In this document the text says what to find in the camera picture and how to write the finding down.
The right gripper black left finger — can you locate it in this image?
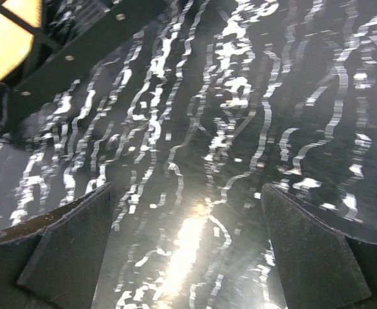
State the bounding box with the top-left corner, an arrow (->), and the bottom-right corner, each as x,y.
0,183 -> 112,308

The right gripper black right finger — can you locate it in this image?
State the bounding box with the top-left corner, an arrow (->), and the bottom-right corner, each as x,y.
261,183 -> 377,308

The orange woven mat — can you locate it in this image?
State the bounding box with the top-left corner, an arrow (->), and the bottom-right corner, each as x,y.
0,0 -> 43,81

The black wire dish rack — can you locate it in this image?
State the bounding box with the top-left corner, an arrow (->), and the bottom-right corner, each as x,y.
0,0 -> 183,136

